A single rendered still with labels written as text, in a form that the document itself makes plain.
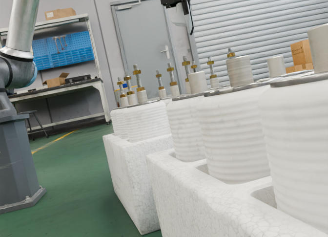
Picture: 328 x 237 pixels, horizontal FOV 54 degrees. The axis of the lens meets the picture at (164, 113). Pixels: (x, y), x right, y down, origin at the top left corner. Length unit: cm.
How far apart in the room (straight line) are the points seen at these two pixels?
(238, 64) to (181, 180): 12
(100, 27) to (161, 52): 118
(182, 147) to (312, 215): 23
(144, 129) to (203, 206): 43
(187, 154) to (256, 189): 16
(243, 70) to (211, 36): 599
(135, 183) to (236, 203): 44
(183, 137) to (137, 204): 29
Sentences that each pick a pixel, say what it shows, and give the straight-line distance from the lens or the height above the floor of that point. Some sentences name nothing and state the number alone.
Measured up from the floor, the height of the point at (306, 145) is 22.
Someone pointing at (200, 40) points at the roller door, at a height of 114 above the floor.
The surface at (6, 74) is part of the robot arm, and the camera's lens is 126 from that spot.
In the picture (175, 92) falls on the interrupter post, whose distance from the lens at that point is 86.
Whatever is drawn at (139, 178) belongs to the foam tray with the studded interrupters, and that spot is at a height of 11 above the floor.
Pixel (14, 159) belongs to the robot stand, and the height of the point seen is 16.
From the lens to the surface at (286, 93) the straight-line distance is 19.
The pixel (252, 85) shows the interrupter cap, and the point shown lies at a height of 25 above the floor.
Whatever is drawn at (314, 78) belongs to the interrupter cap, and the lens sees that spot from 19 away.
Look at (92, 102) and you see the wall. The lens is 605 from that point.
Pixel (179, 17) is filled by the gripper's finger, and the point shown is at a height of 48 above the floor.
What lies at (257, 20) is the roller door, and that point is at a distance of 667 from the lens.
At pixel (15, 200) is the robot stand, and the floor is 3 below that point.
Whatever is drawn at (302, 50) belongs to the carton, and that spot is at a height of 47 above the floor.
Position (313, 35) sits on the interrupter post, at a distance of 22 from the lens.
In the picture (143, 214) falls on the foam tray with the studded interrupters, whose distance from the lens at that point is 67.
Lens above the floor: 26
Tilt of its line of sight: 3 degrees down
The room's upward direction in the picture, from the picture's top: 12 degrees counter-clockwise
